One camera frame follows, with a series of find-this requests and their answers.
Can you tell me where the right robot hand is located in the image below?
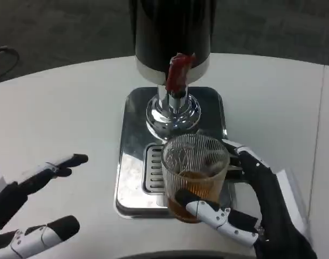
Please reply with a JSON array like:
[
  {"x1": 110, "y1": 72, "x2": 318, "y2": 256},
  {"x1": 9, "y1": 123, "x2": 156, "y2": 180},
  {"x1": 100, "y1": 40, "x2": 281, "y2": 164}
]
[{"x1": 175, "y1": 138, "x2": 318, "y2": 259}]

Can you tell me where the slotted steel tray grid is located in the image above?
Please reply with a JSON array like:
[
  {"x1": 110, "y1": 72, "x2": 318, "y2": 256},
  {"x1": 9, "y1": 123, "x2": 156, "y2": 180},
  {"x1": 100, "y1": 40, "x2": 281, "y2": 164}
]
[{"x1": 142, "y1": 144, "x2": 182, "y2": 195}]

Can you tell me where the steel drip tray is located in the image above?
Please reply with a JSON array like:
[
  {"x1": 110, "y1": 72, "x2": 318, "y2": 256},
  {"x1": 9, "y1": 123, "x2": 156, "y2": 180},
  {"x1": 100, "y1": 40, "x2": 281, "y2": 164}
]
[{"x1": 115, "y1": 86, "x2": 233, "y2": 219}]

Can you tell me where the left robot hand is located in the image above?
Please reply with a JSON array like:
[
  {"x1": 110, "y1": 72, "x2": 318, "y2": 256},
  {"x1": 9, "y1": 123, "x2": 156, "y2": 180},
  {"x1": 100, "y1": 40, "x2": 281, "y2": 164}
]
[{"x1": 0, "y1": 153, "x2": 89, "y2": 259}]

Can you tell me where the black cable loop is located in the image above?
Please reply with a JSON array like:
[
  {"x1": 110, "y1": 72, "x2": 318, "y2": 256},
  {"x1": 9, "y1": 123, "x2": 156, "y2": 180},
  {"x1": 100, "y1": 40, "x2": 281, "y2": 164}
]
[{"x1": 0, "y1": 45, "x2": 20, "y2": 83}]

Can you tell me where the clear ribbed glass cup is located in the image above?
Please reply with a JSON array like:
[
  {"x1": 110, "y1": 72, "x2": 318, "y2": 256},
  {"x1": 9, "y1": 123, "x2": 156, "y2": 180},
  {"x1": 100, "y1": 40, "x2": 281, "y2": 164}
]
[{"x1": 161, "y1": 133, "x2": 231, "y2": 223}]

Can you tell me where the red tap lever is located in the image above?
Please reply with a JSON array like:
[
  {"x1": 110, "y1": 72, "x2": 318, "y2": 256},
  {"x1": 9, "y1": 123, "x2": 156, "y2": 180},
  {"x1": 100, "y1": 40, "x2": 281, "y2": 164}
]
[{"x1": 165, "y1": 52, "x2": 196, "y2": 94}]

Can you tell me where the black drink dispenser chrome base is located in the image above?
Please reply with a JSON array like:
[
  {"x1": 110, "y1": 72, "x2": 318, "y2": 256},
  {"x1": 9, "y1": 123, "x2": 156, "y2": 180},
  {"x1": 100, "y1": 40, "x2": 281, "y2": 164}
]
[{"x1": 128, "y1": 0, "x2": 211, "y2": 144}]

